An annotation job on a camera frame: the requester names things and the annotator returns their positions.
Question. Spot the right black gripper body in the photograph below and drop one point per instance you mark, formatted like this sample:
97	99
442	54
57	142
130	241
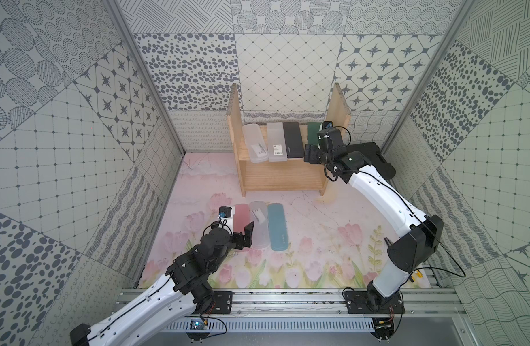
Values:
322	156

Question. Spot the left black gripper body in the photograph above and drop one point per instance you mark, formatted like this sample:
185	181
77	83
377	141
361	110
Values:
238	238

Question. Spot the pink pencil case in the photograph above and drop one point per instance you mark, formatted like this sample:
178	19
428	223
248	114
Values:
241	217

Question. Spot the black pencil case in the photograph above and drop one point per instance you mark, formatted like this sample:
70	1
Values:
293	140

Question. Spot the clear pencil case with label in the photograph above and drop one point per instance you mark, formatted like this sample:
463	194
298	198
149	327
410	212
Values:
259	216

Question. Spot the dark green pencil case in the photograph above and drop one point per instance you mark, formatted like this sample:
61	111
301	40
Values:
313	130

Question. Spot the light blue pencil case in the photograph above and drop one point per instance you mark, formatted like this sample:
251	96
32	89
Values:
278	233

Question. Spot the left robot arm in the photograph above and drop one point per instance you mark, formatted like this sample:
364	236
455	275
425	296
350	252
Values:
182	290

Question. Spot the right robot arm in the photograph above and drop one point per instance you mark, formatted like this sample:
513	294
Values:
418	234

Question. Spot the wooden two-tier shelf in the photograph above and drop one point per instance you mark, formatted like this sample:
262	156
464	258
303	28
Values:
290	175

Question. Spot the frosted barcode pencil case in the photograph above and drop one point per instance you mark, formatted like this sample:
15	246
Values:
276	142

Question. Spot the frosted clear pencil case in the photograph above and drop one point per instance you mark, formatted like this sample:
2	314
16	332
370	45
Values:
255	143

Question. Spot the black plastic tool case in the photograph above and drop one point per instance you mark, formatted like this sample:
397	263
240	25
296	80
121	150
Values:
373	153

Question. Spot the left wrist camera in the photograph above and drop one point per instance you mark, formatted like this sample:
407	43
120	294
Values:
226	216

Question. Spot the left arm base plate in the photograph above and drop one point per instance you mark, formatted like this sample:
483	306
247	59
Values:
219	302

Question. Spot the aluminium mounting rail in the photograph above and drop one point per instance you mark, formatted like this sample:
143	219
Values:
429	302

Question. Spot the white vented cable duct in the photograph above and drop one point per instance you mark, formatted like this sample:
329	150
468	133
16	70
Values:
336	324

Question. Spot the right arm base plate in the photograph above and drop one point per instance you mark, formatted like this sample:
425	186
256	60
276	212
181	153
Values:
364	302

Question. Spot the yellow handled pliers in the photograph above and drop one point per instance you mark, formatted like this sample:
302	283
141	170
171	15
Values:
416	275

